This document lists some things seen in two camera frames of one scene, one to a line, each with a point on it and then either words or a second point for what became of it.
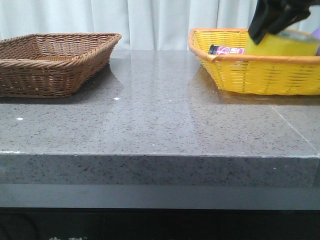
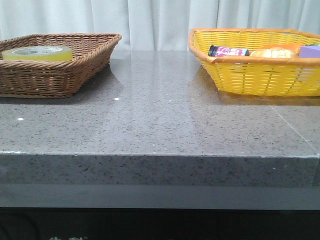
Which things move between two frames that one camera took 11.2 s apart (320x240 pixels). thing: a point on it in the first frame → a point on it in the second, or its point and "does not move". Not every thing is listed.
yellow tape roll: [274, 44] → [39, 53]
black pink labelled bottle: [215, 50] does not move
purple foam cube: [316, 33] → [310, 51]
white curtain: [143, 25] does not move
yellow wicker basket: [265, 74] does not move
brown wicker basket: [50, 65] does not move
